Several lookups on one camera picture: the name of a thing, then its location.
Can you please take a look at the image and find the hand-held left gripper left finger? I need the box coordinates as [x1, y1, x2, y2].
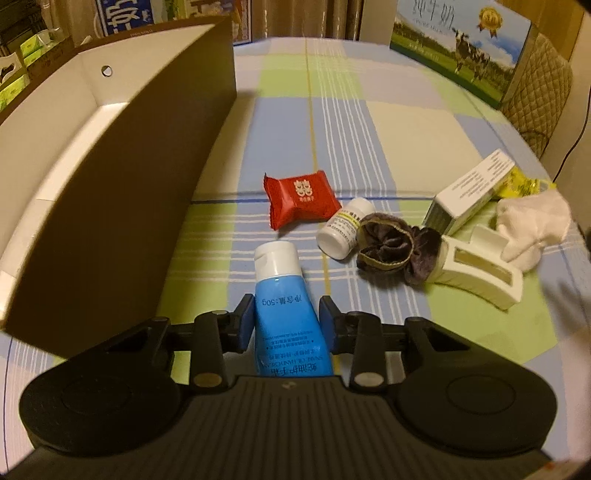
[92, 293, 256, 398]

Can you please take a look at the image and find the white printed carton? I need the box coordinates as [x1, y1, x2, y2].
[422, 149, 515, 236]

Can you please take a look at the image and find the blue hand cream tube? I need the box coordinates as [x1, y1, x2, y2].
[254, 241, 334, 377]

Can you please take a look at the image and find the plaid tablecloth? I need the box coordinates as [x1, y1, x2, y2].
[0, 36, 578, 462]

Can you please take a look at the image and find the white hair claw clip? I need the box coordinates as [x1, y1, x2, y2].
[427, 224, 525, 311]

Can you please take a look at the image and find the yellow snack packet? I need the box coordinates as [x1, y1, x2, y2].
[496, 167, 557, 200]

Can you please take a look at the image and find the cardboard box with green packs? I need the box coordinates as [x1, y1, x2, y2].
[0, 28, 63, 114]

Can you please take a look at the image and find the red snack packet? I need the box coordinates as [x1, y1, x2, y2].
[264, 170, 343, 230]

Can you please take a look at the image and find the cow print milk box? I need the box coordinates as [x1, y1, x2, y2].
[389, 0, 539, 110]

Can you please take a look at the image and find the dark brown velvet scrunchie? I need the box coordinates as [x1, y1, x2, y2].
[356, 213, 446, 284]

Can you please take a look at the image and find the white cloth glove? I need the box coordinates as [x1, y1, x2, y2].
[495, 189, 572, 273]

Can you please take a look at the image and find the beige quilted chair back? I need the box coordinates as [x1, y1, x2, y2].
[501, 32, 574, 158]

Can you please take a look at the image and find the white pill bottle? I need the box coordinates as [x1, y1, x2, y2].
[316, 198, 376, 260]

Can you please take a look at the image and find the black cable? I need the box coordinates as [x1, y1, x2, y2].
[551, 88, 591, 183]

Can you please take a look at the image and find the patterned beige curtain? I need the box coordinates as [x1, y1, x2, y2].
[252, 0, 361, 42]

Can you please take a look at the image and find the brown cardboard box white inside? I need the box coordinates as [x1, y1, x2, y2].
[0, 14, 238, 358]

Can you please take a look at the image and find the blue milk carton box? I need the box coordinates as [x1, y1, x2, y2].
[95, 0, 254, 45]

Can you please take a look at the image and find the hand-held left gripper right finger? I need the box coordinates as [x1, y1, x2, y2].
[318, 295, 481, 393]

